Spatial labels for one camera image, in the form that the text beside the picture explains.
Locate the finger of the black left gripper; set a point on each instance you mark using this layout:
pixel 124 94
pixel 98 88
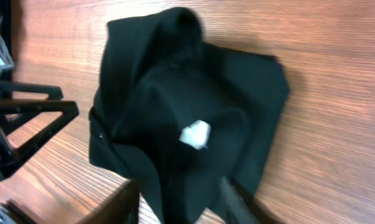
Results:
pixel 30 116

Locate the black t-shirt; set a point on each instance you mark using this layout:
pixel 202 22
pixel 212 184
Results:
pixel 178 114

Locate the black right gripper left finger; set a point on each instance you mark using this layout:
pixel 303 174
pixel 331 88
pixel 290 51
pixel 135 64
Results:
pixel 121 207

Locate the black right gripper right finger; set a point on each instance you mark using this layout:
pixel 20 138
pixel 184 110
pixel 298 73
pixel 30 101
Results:
pixel 241 207

